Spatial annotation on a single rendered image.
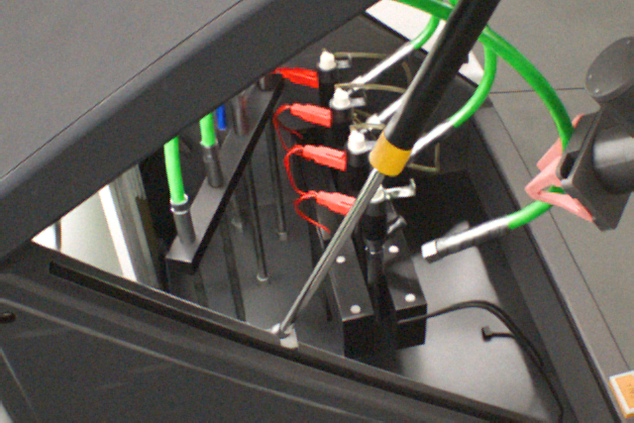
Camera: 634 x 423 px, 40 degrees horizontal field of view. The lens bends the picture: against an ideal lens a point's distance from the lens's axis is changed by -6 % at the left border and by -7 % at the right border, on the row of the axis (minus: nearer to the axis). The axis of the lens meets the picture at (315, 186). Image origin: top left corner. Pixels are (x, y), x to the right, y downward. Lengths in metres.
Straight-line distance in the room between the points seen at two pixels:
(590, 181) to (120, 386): 0.41
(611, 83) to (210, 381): 0.35
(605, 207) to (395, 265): 0.39
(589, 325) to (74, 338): 0.70
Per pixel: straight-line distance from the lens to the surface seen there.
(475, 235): 0.87
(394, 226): 1.00
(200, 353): 0.55
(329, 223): 1.11
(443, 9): 0.72
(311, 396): 0.60
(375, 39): 1.23
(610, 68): 0.68
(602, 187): 0.76
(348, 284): 1.06
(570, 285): 1.12
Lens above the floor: 1.79
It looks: 43 degrees down
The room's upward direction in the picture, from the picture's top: 4 degrees counter-clockwise
